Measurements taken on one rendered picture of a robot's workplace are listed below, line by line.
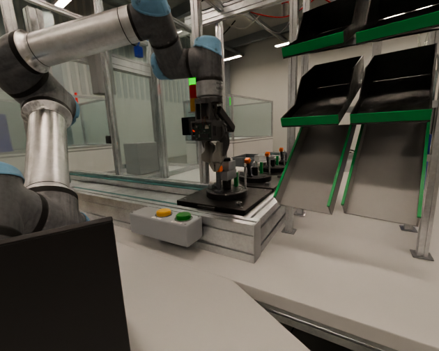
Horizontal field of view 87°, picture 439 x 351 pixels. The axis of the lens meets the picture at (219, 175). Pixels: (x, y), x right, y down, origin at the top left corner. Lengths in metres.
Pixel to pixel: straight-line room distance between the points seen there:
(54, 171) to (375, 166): 0.75
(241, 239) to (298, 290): 0.17
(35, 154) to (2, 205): 0.23
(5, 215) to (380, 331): 0.61
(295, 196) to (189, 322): 0.37
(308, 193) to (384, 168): 0.18
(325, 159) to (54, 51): 0.71
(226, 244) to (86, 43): 0.59
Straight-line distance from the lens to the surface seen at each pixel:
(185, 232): 0.59
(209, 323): 0.47
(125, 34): 0.65
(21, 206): 0.49
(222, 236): 0.62
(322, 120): 0.57
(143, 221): 0.68
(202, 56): 0.67
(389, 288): 0.62
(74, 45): 0.69
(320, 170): 0.65
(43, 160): 0.65
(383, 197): 0.62
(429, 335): 0.55
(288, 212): 0.76
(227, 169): 0.74
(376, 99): 0.70
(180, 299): 0.52
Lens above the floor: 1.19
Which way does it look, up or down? 11 degrees down
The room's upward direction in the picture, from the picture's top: 2 degrees counter-clockwise
